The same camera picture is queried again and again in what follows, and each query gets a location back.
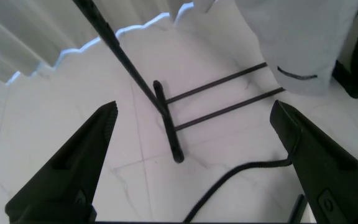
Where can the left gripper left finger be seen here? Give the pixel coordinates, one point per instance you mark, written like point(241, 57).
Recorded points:
point(68, 174)

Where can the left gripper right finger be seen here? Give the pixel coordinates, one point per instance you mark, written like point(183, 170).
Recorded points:
point(331, 174)

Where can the pale grey trousers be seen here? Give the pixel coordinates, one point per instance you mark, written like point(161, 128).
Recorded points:
point(297, 37)

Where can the black clothes rack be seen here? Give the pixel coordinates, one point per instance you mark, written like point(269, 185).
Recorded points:
point(168, 124)

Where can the white curtain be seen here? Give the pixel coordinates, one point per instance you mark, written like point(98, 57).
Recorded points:
point(26, 31)

